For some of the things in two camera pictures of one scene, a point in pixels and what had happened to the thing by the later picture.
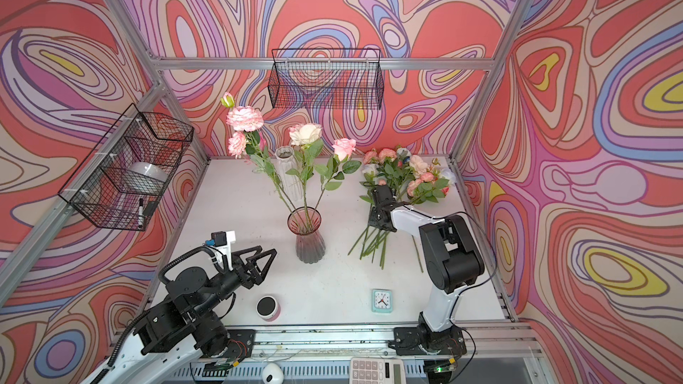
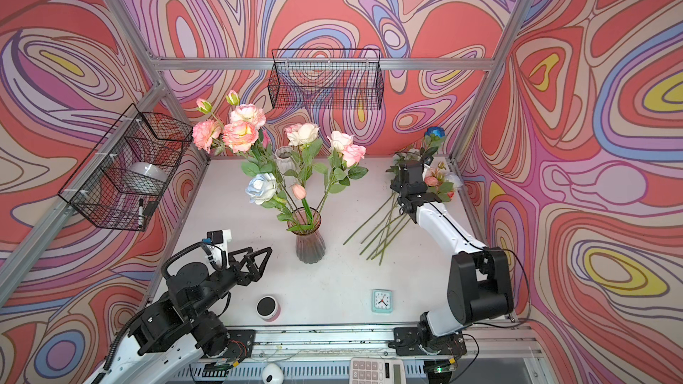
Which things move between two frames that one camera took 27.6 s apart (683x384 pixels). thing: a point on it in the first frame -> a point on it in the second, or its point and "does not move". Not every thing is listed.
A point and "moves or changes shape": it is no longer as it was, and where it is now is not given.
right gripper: (373, 220) -> (395, 184)
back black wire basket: (349, 79) does not move
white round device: (272, 373) does not move
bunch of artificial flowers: (417, 254) -> (413, 182)
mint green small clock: (381, 300) does not move
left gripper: (246, 280) does not move
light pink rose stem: (333, 172) moves or changes shape
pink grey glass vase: (304, 222) does not move
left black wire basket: (123, 179) does not move
